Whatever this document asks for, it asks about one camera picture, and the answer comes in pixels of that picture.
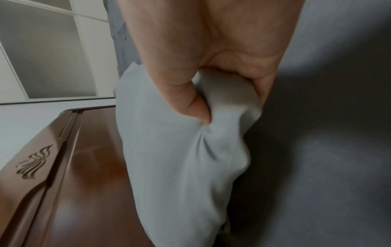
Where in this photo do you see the person's right hand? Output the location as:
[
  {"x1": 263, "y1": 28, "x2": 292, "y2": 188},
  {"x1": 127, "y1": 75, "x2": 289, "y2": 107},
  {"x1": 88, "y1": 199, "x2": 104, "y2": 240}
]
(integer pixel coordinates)
[{"x1": 117, "y1": 0, "x2": 306, "y2": 124}]

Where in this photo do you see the light grey cloth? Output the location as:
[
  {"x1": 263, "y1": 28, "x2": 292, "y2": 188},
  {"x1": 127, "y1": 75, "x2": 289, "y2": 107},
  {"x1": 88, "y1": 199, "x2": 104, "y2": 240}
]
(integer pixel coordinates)
[{"x1": 112, "y1": 61, "x2": 264, "y2": 247}]

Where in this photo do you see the white framed glass cabinet door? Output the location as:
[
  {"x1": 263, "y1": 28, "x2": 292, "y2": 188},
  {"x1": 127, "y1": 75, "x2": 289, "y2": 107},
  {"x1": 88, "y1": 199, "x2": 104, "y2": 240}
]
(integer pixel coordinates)
[{"x1": 0, "y1": 0, "x2": 120, "y2": 105}]

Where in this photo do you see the dark grey bed sheet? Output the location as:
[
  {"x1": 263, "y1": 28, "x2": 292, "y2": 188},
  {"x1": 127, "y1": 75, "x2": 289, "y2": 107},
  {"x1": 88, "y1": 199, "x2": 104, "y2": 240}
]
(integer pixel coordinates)
[{"x1": 103, "y1": 0, "x2": 391, "y2": 247}]

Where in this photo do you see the brown wooden bed frame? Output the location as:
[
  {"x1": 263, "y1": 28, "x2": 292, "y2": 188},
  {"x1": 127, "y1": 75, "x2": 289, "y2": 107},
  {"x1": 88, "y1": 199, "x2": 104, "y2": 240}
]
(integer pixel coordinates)
[{"x1": 0, "y1": 105, "x2": 153, "y2": 247}]

